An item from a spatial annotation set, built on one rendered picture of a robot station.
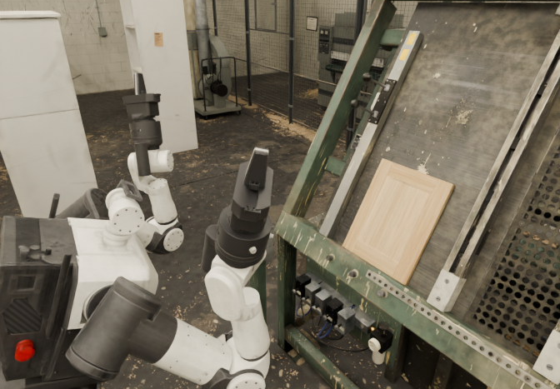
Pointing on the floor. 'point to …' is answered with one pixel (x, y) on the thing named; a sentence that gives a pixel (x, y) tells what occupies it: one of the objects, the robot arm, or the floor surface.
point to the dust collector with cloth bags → (203, 52)
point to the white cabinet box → (161, 53)
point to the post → (260, 286)
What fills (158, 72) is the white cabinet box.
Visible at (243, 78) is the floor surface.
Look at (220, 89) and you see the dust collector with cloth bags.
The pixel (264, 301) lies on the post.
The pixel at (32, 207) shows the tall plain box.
